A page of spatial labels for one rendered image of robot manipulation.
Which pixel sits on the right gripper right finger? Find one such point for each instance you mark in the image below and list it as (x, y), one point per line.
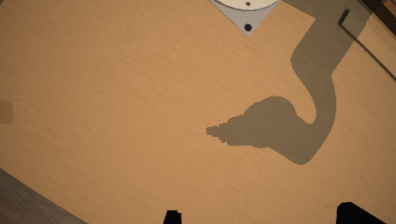
(349, 213)

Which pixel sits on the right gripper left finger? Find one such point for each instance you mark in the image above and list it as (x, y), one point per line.
(173, 217)

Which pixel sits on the light wooden bed slat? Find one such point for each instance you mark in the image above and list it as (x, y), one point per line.
(358, 30)

